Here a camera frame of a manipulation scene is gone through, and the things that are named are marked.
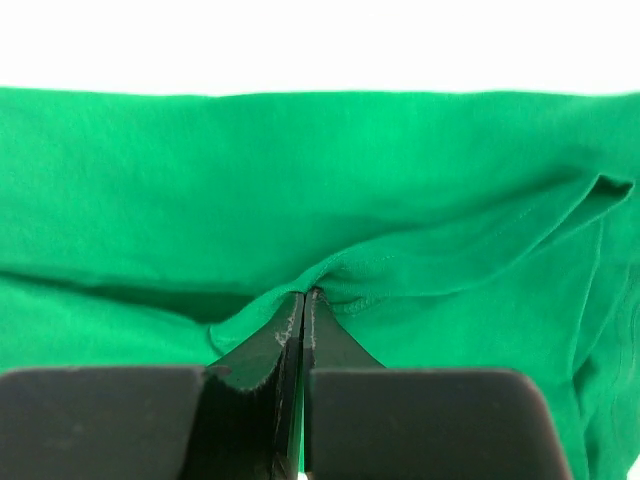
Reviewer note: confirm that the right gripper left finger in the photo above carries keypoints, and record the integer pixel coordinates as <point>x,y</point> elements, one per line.
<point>234,419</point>

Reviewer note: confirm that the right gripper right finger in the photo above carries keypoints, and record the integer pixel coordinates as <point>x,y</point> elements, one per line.
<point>363,420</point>

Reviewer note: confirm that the green t shirt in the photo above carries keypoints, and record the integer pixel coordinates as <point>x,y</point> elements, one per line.
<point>496,229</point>

